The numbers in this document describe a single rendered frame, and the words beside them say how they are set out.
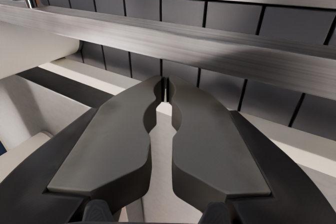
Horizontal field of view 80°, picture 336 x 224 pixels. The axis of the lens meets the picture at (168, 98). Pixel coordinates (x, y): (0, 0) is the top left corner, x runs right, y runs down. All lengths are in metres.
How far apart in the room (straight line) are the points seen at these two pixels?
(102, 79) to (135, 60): 0.04
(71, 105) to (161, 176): 0.20
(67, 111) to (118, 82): 0.20
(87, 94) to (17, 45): 0.15
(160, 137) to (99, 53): 0.16
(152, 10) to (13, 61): 0.13
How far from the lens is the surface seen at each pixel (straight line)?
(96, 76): 0.21
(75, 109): 0.35
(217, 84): 0.17
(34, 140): 0.50
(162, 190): 0.44
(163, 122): 0.30
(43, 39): 0.23
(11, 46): 0.22
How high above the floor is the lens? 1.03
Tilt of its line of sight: 46 degrees down
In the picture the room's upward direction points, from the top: 132 degrees counter-clockwise
